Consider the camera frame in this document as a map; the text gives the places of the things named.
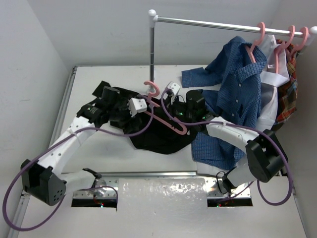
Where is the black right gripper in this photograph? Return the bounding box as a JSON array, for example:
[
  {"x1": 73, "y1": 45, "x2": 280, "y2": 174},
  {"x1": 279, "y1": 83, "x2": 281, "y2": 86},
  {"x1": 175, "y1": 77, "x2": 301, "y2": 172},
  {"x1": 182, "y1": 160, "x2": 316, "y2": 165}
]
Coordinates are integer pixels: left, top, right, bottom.
[{"x1": 156, "y1": 93, "x2": 195, "y2": 120}]

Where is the pink hanger holding white shirt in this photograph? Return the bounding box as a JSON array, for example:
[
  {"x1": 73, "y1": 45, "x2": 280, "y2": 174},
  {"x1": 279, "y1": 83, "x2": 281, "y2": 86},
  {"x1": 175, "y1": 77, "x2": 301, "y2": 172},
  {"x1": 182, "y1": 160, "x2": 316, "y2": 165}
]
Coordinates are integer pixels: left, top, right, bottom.
[{"x1": 144, "y1": 81, "x2": 188, "y2": 135}]

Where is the black shirt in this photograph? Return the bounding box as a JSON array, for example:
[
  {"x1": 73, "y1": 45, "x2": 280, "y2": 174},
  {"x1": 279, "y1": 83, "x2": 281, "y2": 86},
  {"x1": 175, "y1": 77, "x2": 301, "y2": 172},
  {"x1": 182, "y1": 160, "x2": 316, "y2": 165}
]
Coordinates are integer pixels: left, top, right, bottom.
[{"x1": 92, "y1": 80, "x2": 199, "y2": 155}]

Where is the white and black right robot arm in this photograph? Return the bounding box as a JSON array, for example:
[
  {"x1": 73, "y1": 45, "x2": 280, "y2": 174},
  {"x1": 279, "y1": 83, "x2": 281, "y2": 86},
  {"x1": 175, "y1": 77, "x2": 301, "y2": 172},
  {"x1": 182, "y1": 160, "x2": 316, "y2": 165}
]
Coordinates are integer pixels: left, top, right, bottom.
[{"x1": 184, "y1": 112, "x2": 289, "y2": 194}]

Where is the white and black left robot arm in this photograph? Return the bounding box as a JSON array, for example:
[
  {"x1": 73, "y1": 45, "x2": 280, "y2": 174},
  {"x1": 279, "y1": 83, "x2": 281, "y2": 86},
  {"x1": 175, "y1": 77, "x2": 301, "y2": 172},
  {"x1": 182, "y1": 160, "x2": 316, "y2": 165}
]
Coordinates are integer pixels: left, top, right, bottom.
[{"x1": 21, "y1": 86, "x2": 153, "y2": 206}]

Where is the blue checkered shirt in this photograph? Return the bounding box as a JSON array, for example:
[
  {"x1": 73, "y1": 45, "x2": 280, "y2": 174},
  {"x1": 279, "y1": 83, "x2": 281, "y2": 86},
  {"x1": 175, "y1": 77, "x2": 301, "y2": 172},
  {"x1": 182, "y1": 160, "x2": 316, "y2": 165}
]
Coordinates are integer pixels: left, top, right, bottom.
[{"x1": 181, "y1": 36, "x2": 267, "y2": 170}]

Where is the white shirt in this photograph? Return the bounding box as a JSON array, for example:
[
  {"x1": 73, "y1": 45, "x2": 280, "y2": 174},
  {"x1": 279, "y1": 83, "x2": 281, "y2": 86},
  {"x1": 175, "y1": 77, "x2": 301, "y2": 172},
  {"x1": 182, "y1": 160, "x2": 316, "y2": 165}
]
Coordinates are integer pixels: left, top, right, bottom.
[{"x1": 188, "y1": 34, "x2": 291, "y2": 175}]

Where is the red plaid shirt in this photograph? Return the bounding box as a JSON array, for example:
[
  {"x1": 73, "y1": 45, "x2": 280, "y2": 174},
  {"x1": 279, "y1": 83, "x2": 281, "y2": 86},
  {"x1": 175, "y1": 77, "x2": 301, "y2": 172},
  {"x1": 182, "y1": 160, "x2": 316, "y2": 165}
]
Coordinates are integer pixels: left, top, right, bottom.
[{"x1": 267, "y1": 44, "x2": 298, "y2": 131}]

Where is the pink hanger holding blue shirt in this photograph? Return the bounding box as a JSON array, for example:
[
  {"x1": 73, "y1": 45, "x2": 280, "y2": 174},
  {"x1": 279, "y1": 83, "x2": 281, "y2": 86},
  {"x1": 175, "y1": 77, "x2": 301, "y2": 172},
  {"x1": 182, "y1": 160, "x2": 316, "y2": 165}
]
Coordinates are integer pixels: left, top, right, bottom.
[{"x1": 245, "y1": 22, "x2": 265, "y2": 63}]

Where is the white front cover board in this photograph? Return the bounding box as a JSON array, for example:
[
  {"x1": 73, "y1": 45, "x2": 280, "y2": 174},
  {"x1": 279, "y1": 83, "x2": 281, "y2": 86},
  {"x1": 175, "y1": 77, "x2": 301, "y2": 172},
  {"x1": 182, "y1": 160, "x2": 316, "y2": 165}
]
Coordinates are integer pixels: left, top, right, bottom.
[{"x1": 19, "y1": 178, "x2": 306, "y2": 238}]

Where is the silver and white clothes rack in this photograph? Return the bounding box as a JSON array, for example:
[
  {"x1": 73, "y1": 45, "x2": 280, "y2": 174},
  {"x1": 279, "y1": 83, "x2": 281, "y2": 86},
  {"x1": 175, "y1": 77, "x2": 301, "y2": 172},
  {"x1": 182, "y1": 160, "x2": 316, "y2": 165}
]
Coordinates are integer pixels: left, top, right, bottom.
[{"x1": 148, "y1": 9, "x2": 317, "y2": 82}]

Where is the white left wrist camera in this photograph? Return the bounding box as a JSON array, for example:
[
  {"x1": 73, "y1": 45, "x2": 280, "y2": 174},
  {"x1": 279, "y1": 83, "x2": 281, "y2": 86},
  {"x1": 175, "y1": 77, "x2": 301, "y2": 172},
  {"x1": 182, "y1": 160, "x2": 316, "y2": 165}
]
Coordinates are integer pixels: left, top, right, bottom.
[{"x1": 128, "y1": 98, "x2": 147, "y2": 118}]

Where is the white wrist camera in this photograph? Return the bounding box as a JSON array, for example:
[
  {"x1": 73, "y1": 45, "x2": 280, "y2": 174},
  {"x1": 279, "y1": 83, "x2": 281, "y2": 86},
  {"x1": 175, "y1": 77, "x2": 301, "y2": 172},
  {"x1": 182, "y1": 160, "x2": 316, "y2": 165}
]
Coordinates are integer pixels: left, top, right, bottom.
[
  {"x1": 167, "y1": 81, "x2": 181, "y2": 96},
  {"x1": 128, "y1": 98, "x2": 147, "y2": 118}
]

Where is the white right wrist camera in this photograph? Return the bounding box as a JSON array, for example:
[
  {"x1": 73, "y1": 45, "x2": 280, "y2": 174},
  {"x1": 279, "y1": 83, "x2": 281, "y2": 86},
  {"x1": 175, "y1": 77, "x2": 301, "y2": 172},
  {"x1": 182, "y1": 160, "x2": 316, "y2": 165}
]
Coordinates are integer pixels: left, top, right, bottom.
[{"x1": 167, "y1": 81, "x2": 181, "y2": 96}]

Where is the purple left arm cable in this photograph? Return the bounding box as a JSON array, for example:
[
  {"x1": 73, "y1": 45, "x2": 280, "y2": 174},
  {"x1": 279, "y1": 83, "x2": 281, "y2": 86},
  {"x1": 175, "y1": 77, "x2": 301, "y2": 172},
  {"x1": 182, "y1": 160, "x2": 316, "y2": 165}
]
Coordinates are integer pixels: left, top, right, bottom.
[{"x1": 1, "y1": 94, "x2": 156, "y2": 232}]

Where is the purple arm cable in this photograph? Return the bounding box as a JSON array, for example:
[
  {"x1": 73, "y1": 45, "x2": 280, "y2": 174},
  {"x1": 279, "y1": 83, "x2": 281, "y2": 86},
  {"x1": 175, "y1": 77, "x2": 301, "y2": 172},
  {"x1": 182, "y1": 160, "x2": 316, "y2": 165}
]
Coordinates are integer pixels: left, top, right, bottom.
[
  {"x1": 1, "y1": 94, "x2": 156, "y2": 232},
  {"x1": 160, "y1": 89, "x2": 294, "y2": 206}
]

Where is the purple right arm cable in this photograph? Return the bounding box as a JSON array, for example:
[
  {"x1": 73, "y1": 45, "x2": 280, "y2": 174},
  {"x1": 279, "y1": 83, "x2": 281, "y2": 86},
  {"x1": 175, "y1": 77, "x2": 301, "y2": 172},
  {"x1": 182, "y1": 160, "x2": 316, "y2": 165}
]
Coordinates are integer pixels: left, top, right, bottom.
[{"x1": 160, "y1": 89, "x2": 294, "y2": 206}]

